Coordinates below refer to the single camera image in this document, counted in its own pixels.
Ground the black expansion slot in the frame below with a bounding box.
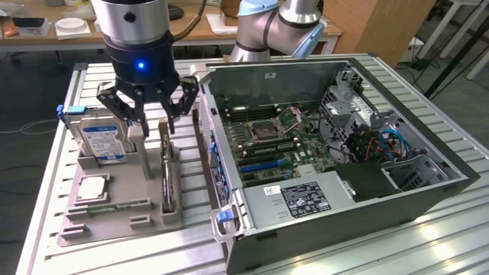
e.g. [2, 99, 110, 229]
[236, 154, 283, 166]

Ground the black open PC case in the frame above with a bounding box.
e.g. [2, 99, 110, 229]
[190, 57, 482, 275]

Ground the wooden desk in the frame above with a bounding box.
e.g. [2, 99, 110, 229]
[0, 0, 344, 62]

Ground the blue data wire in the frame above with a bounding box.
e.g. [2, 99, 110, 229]
[380, 128, 414, 163]

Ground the metal disk bay cage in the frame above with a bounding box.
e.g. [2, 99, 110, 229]
[319, 70, 395, 138]

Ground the red power wire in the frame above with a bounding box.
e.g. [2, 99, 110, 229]
[366, 136, 386, 161]

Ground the hard disk in blue caddy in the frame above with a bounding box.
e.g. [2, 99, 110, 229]
[56, 104, 138, 166]

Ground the black slanted pole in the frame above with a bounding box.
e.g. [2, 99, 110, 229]
[424, 0, 489, 100]

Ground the metal socket cover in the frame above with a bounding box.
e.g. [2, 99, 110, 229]
[274, 105, 304, 134]

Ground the silver power supply unit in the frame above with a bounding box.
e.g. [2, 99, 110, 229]
[242, 171, 359, 230]

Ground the brown cardboard box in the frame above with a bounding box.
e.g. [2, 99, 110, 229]
[220, 0, 246, 18]

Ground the white box with black top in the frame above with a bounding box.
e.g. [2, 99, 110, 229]
[11, 17, 54, 37]

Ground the grey parts rack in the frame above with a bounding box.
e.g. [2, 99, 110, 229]
[56, 125, 186, 248]

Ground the wooden cabinet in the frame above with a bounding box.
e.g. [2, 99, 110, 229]
[332, 0, 439, 69]

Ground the white framed table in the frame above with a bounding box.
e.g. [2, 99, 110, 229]
[416, 0, 489, 81]

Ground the perforated metal bracket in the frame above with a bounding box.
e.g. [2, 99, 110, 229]
[382, 148, 451, 192]

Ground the white square dish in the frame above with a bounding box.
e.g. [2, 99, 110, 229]
[55, 17, 94, 41]

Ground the black internal cable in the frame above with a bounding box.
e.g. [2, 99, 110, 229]
[316, 110, 355, 164]

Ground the dark arm cable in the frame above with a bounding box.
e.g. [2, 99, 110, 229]
[172, 0, 210, 40]

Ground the black round lamp base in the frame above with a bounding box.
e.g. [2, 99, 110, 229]
[168, 4, 184, 21]

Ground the green motherboard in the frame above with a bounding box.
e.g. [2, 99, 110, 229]
[222, 101, 338, 187]

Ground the green RAM stick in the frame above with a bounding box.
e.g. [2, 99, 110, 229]
[87, 202, 144, 214]
[247, 143, 296, 154]

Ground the silver CPU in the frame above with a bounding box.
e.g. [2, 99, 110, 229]
[75, 176, 111, 201]

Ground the silver chipset heatsink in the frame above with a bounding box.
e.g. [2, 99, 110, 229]
[296, 165, 322, 176]

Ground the CPU socket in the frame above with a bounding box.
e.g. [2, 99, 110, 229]
[248, 120, 284, 142]

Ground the white paper stack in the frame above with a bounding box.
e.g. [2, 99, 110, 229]
[206, 13, 240, 35]

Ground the clear plastic bag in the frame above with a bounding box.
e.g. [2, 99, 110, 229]
[63, 5, 96, 20]

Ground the white floor cable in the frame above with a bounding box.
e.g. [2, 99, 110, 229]
[0, 119, 59, 135]

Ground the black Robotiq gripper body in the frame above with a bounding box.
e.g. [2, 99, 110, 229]
[103, 28, 183, 91]

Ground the blue expansion slot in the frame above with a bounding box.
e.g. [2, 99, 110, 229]
[239, 160, 287, 174]

